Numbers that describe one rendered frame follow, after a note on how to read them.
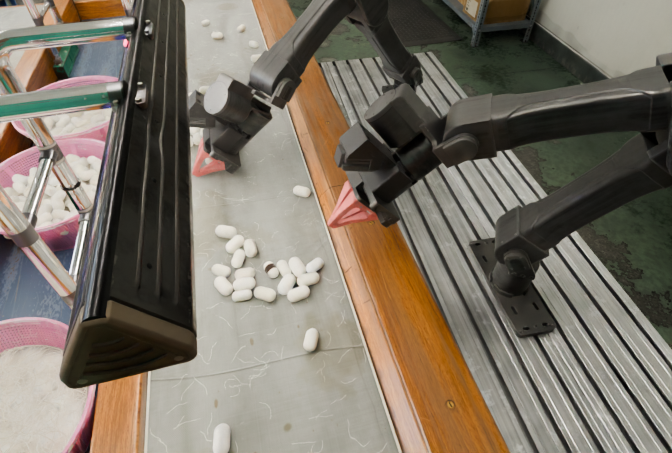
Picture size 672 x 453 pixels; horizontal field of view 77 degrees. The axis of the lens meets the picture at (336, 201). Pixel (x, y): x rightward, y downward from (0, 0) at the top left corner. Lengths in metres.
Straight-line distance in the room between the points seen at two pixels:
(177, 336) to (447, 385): 0.40
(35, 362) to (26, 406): 0.06
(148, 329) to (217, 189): 0.61
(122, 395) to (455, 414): 0.42
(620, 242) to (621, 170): 1.42
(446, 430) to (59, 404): 0.50
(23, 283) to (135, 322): 0.68
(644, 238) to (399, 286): 1.57
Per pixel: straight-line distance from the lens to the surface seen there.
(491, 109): 0.58
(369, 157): 0.57
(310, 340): 0.62
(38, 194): 0.62
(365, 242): 0.71
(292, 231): 0.76
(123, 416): 0.63
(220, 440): 0.59
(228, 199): 0.84
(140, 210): 0.33
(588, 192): 0.65
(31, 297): 0.92
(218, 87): 0.76
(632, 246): 2.06
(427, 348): 0.62
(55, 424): 0.70
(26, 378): 0.76
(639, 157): 0.63
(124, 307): 0.28
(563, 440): 0.75
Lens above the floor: 1.31
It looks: 45 degrees down
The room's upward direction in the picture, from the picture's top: straight up
